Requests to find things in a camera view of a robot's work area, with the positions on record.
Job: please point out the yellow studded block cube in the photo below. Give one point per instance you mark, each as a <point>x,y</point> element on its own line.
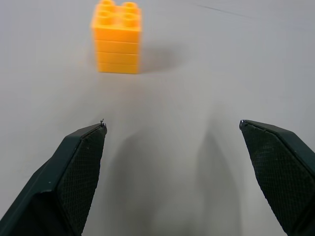
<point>116,39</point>

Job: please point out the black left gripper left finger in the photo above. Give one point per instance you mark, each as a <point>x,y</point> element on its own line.
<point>71,177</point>

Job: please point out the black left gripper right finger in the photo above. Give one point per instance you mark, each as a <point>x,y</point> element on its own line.
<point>278,172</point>

